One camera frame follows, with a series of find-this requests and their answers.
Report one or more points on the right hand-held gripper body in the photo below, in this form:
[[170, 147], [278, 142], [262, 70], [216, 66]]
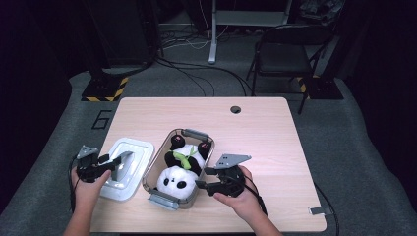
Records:
[[229, 180]]

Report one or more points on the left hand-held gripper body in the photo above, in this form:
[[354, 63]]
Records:
[[88, 165]]

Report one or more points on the white container lid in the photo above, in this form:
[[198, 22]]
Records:
[[131, 170]]

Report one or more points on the panda plush toy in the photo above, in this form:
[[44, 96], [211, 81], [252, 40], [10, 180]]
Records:
[[178, 177]]

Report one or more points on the clear plastic storage container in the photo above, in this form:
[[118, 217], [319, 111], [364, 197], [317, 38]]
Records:
[[154, 180]]

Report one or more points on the person's right hand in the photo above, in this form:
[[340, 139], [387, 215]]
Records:
[[244, 201]]

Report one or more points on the person's left hand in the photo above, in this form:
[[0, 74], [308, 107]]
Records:
[[87, 193]]

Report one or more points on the black stand base striped edge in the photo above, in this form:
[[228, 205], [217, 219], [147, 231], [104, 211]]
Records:
[[323, 88], [105, 88]]

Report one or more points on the dark cabinet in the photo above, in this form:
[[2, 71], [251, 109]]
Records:
[[128, 29]]

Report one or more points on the black folding chair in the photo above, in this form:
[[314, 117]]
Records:
[[288, 55]]

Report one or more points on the white metal stand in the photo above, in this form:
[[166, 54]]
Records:
[[214, 32]]

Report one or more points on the dark cloth bundle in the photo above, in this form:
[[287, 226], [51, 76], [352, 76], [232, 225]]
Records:
[[321, 11]]

